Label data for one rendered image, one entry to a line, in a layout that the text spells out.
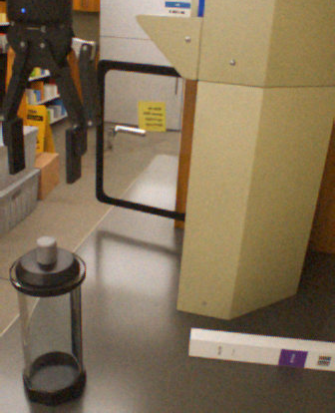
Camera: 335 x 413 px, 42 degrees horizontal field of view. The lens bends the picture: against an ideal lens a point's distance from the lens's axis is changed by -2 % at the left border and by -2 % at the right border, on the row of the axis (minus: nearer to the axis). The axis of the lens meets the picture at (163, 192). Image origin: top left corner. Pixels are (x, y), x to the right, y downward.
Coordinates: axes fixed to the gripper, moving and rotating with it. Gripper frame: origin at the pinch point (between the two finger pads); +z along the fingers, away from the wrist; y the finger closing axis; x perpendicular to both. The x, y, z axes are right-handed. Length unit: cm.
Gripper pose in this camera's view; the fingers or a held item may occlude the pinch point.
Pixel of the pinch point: (44, 156)
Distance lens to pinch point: 59.0
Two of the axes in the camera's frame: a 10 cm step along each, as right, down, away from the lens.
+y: -9.7, -1.5, 2.0
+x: -2.4, 3.6, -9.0
